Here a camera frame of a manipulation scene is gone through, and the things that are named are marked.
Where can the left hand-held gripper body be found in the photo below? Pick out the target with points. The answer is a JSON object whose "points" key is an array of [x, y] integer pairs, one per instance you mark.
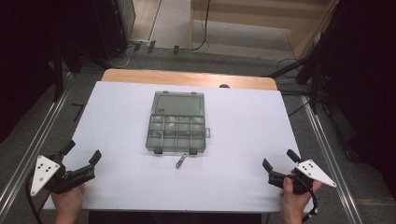
{"points": [[54, 179]]}

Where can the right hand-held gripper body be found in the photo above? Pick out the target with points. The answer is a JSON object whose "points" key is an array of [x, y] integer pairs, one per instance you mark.
{"points": [[313, 171]]}

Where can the clear grey compartment box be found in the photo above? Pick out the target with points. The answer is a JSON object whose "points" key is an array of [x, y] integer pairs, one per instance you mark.
{"points": [[176, 124]]}

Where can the person's left hand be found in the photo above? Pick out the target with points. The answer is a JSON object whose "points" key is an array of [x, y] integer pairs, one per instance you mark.
{"points": [[68, 199]]}

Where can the person's right hand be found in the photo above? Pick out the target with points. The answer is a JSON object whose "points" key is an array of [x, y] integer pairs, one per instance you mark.
{"points": [[292, 200]]}

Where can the white table mat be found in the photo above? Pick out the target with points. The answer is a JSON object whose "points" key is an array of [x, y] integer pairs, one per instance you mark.
{"points": [[243, 149]]}

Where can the black metal stand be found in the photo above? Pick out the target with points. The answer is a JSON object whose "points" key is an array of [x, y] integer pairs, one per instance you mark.
{"points": [[314, 84]]}

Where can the power strip with plugs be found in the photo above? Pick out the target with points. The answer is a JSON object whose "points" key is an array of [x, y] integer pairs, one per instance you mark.
{"points": [[144, 45]]}

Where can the dark cabinet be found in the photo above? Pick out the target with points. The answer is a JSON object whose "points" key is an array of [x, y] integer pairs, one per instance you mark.
{"points": [[113, 25]]}

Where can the light wooden platform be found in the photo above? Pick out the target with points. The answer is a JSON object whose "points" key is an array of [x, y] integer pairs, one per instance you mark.
{"points": [[249, 21]]}

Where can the aluminium rail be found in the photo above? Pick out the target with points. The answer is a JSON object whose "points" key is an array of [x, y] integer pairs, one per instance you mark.
{"points": [[330, 158], [34, 143]]}

